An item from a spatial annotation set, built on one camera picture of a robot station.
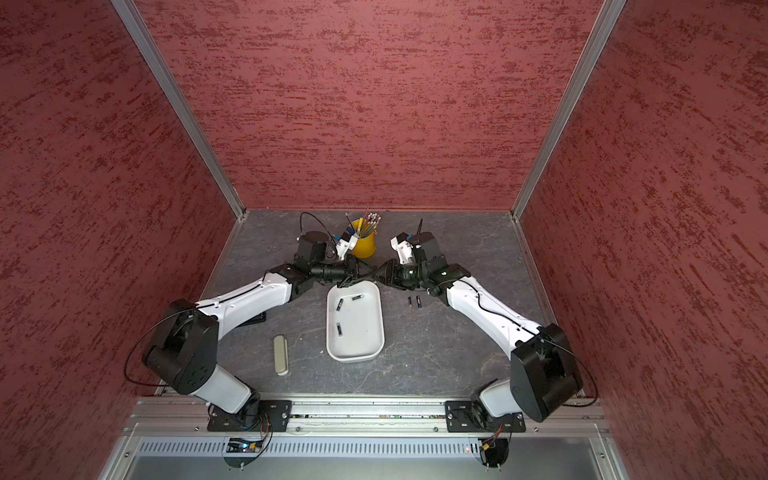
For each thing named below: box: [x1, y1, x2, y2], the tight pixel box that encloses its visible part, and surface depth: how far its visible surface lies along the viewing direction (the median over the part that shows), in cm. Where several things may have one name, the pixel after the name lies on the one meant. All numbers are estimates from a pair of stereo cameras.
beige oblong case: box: [274, 335, 289, 376], surface depth 83 cm
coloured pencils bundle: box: [345, 207, 382, 238], surface depth 100 cm
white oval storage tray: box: [326, 280, 385, 363], surface depth 91 cm
